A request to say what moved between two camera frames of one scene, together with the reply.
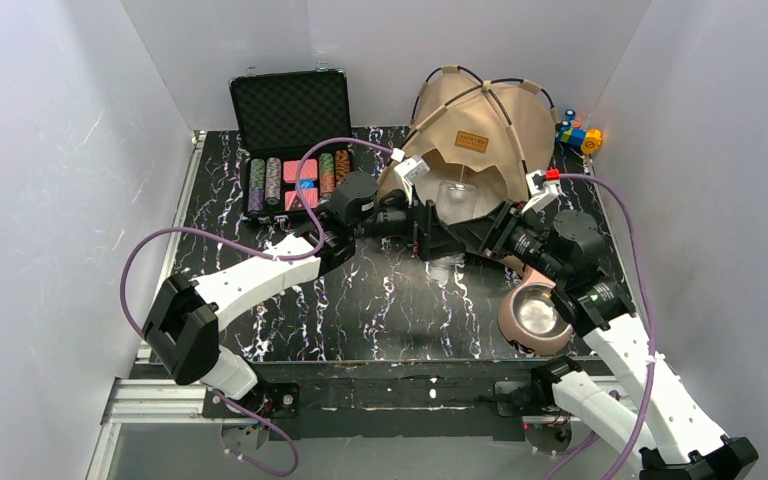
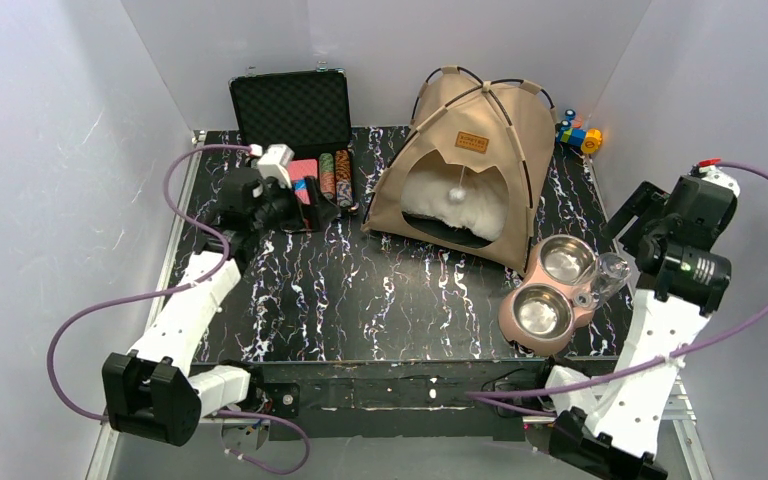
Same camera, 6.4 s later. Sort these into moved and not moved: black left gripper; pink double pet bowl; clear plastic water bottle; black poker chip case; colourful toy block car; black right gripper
Moved: clear plastic water bottle; black left gripper; black right gripper
Not moved: black poker chip case; colourful toy block car; pink double pet bowl
